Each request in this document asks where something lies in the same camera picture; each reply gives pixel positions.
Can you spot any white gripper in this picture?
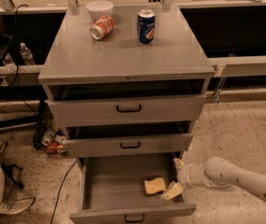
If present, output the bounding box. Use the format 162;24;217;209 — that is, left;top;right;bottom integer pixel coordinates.
161;158;194;201

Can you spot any yellow sponge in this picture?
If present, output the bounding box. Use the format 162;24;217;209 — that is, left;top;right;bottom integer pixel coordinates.
145;177;166;195

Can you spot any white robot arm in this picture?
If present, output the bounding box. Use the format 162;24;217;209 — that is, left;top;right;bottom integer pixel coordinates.
161;157;266;202

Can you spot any grey middle drawer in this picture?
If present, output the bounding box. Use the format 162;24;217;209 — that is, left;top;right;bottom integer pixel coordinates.
63;121;193;158

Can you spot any grey drawer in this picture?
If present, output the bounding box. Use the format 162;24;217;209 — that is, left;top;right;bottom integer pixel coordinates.
70;153;196;224
63;121;193;158
49;80;205;127

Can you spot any grey bottom drawer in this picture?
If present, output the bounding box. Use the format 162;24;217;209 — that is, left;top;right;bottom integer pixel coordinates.
70;153;196;224

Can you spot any grey drawer cabinet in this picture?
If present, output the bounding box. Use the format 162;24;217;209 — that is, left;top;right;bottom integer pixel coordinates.
37;4;216;173

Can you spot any grey top drawer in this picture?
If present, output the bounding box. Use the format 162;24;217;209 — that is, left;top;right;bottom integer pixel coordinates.
49;80;205;127

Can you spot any pile of cans on floor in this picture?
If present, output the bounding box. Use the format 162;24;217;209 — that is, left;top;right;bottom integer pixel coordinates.
41;129;67;154

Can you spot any blue pepsi can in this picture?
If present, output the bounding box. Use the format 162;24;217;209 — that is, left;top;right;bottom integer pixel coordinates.
137;9;155;45

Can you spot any grey sneaker shoe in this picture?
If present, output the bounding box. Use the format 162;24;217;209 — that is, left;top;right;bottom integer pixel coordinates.
0;189;35;215

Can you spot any orange soda can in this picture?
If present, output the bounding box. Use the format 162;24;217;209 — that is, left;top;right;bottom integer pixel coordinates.
90;15;114;40

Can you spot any white bowl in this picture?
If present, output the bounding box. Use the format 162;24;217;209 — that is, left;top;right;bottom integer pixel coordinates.
86;0;114;20

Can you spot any clear water bottle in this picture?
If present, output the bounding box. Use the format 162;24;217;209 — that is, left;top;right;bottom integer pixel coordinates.
20;43;35;65

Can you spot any black floor cable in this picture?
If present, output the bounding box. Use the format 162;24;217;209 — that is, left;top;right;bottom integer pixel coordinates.
49;160;77;224

